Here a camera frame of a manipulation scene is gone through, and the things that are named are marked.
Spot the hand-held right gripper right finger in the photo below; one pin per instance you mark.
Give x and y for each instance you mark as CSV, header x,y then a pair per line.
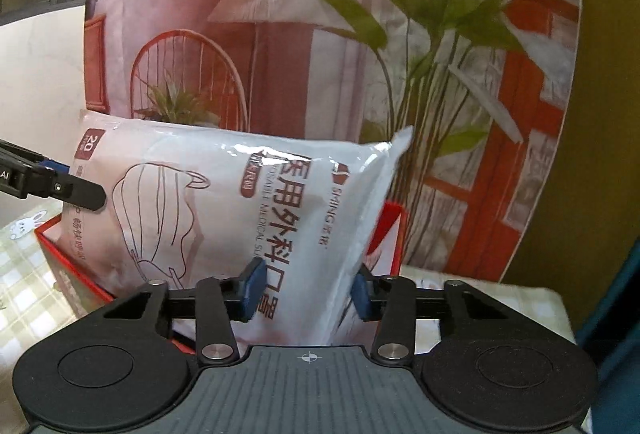
x,y
362,298

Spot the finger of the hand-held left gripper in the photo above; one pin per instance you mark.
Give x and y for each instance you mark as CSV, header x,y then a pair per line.
x,y
65,191
30,155

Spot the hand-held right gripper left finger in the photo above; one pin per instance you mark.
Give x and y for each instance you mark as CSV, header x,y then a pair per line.
x,y
252,290

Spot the red strawberry cardboard box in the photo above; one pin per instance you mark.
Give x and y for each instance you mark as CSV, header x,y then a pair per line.
x,y
75,279

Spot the white face mask packet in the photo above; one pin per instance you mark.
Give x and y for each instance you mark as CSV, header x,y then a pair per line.
x,y
225,194

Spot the green checked tablecloth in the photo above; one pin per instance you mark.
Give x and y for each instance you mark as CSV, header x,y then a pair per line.
x,y
25,294

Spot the teal curtain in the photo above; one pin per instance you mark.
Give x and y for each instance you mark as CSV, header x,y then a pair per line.
x,y
620,339

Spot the yellow curtain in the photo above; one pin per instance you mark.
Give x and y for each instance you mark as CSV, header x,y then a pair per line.
x,y
600,114

